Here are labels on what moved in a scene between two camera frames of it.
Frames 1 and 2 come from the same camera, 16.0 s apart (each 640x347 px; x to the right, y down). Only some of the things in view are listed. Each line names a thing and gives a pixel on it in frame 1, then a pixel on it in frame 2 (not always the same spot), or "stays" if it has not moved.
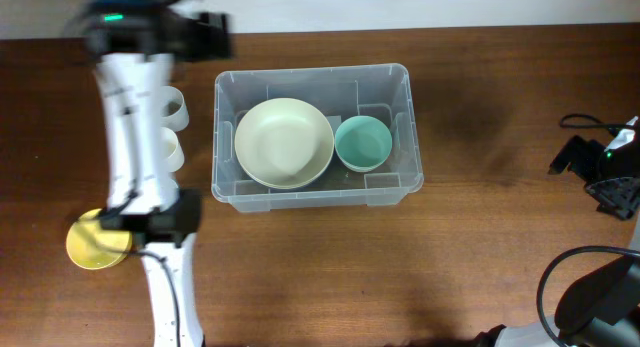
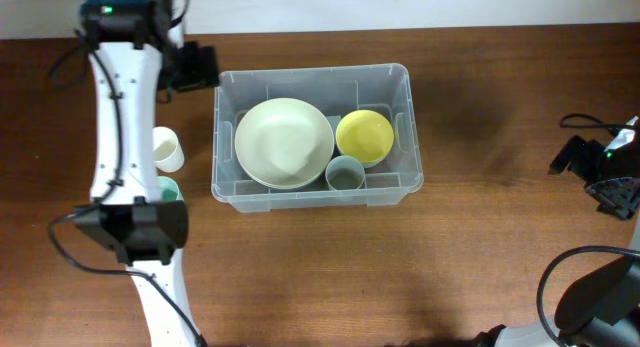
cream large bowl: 284,143 stays
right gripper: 619,204 stays
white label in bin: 334,121 stays
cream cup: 171,154 stays
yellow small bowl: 93,248 → 364,135
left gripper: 210,46 → 201,69
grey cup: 172,109 → 344,172
